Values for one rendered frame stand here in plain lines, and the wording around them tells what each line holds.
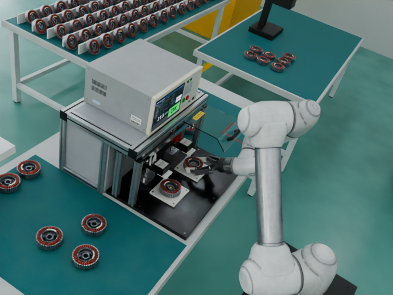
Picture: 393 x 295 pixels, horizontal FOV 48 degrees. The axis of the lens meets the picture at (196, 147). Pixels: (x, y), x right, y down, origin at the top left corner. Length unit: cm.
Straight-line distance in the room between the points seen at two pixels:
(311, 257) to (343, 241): 181
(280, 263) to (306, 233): 177
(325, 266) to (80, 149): 122
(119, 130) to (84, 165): 30
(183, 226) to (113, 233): 33
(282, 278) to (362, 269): 179
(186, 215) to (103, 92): 71
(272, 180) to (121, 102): 80
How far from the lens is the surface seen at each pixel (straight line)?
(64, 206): 218
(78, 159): 224
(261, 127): 165
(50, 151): 247
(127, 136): 202
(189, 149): 237
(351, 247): 359
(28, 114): 402
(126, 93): 201
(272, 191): 169
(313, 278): 182
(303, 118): 173
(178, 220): 216
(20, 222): 213
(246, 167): 221
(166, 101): 204
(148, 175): 226
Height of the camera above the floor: 235
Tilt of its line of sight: 37 degrees down
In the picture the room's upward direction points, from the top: 15 degrees clockwise
